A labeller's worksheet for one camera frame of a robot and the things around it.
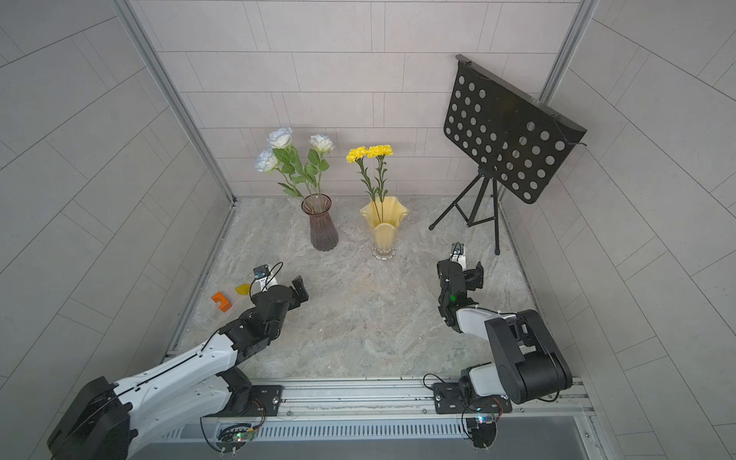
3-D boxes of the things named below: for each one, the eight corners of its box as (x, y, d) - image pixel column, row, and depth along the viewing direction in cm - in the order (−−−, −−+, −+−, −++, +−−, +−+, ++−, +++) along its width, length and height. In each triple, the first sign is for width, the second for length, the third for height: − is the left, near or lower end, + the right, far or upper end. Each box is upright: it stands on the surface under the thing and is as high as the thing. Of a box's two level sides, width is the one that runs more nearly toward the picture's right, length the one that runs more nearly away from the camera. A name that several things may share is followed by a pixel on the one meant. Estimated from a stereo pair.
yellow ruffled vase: (382, 269, 98) (382, 232, 82) (361, 246, 104) (357, 207, 88) (408, 250, 103) (414, 212, 87) (387, 229, 109) (388, 190, 93)
